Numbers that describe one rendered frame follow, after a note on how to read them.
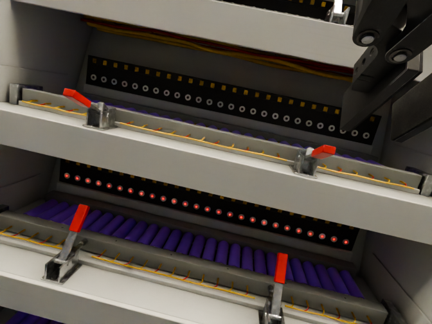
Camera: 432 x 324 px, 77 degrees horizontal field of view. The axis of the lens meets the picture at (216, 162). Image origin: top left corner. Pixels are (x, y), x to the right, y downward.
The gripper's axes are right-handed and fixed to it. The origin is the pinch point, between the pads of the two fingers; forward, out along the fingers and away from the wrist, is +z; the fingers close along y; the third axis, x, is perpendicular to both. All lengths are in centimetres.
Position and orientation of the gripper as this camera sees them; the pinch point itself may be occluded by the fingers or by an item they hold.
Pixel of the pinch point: (402, 92)
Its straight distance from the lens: 20.0
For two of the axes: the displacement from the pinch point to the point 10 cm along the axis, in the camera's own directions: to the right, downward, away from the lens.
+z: -0.1, 2.9, 9.6
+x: 2.3, -9.3, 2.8
